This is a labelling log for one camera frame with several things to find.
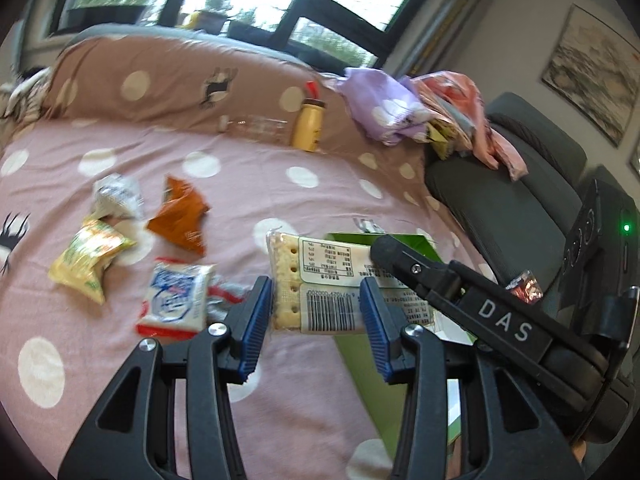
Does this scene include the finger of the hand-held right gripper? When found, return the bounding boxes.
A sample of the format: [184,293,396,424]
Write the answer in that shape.
[372,235,466,306]

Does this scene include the dark plant pot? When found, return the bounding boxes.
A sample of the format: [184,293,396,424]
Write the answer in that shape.
[194,10,227,34]

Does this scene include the purple dotted cloth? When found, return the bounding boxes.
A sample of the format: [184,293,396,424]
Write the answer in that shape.
[334,67,431,147]

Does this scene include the red snack packet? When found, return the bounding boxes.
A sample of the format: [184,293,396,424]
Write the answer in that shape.
[505,269,545,305]

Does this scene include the silver white snack packet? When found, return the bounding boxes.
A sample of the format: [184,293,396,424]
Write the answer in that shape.
[92,173,146,221]

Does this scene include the white biscuit packet red ends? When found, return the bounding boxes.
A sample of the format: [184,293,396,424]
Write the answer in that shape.
[135,257,251,338]

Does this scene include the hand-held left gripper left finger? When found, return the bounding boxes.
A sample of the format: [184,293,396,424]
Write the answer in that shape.
[57,275,277,480]

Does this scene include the clear soda cracker packet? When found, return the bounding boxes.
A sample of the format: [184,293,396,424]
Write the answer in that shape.
[265,230,436,336]

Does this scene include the green cardboard box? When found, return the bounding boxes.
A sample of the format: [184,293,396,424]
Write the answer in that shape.
[325,231,481,461]

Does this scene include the yellow printed bag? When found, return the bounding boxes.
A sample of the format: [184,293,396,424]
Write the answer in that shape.
[425,122,466,161]

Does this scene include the yellow corn snack packet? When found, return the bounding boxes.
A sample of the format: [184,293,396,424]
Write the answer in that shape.
[48,216,137,306]

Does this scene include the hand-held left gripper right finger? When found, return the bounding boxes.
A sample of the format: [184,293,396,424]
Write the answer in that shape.
[360,276,586,480]

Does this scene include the framed landscape painting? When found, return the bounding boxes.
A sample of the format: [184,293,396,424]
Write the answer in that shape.
[541,4,640,148]

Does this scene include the orange brown snack packet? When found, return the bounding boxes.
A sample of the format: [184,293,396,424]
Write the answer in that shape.
[146,176,211,257]

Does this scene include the grey sofa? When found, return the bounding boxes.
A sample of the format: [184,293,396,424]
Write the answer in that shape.
[424,91,640,341]

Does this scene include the pink dotted bed sheet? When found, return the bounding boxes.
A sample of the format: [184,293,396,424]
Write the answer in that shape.
[0,120,496,480]

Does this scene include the brown dotted deer-print cover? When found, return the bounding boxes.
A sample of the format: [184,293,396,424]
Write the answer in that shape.
[42,35,431,201]

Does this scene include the yellow bottle red cap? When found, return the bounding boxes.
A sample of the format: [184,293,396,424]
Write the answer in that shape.
[291,80,327,153]

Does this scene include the zebra striped cloth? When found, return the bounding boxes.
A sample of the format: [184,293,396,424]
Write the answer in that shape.
[0,67,53,123]

